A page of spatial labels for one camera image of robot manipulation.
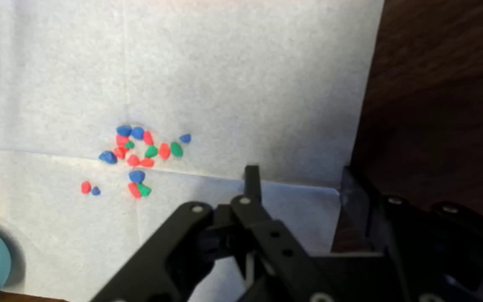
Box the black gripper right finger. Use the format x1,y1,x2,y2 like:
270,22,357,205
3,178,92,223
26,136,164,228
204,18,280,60
333,164,483,302

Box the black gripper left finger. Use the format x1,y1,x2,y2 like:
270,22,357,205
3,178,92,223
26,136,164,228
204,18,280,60
88,163,342,302

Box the small pile of colourful beads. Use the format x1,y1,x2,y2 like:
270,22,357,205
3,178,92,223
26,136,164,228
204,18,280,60
78,122,192,201

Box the large white paper towel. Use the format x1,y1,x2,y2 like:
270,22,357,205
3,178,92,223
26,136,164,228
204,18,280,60
0,0,385,302

